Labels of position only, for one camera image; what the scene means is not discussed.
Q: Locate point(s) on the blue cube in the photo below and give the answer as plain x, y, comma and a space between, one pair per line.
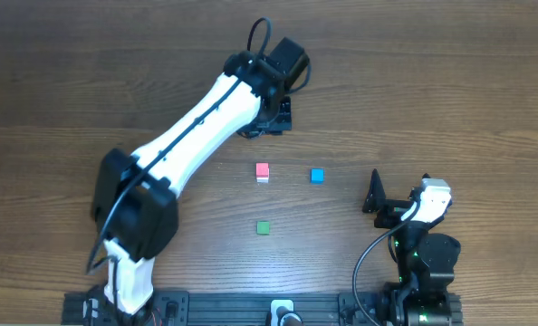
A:
317, 175

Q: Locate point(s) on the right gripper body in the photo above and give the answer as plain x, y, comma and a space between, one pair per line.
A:
389, 215

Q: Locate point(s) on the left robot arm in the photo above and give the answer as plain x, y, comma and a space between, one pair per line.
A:
205, 127

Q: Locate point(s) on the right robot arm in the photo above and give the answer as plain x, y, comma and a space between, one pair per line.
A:
432, 258

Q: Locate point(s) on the mounting rail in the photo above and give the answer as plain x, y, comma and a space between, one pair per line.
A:
233, 310

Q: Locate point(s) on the green cube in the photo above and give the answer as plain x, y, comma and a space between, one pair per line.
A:
263, 227

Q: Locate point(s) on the red cube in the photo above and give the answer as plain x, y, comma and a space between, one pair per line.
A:
262, 169

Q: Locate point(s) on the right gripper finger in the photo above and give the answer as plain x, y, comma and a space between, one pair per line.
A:
425, 176
375, 194

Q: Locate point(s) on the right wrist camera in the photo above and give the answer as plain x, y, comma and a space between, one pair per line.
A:
432, 199

